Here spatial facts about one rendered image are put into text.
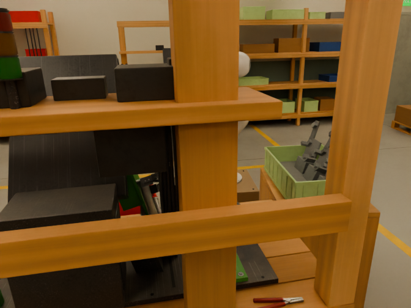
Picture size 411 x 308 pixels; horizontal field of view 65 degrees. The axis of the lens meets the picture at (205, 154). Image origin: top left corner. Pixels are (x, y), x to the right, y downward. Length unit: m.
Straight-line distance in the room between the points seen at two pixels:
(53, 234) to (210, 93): 0.46
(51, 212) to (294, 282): 0.81
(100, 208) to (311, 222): 0.56
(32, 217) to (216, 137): 0.53
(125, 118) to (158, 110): 0.07
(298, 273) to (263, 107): 0.72
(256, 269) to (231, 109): 0.69
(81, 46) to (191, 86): 6.07
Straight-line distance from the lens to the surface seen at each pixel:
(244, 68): 1.34
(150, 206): 1.13
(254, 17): 6.38
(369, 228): 2.01
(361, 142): 0.92
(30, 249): 0.82
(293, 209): 0.84
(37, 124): 0.71
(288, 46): 6.66
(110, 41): 6.67
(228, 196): 0.82
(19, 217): 0.99
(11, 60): 0.77
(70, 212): 0.96
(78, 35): 6.75
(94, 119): 0.69
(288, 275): 1.26
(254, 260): 1.27
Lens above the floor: 1.67
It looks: 19 degrees down
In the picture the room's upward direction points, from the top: 1 degrees counter-clockwise
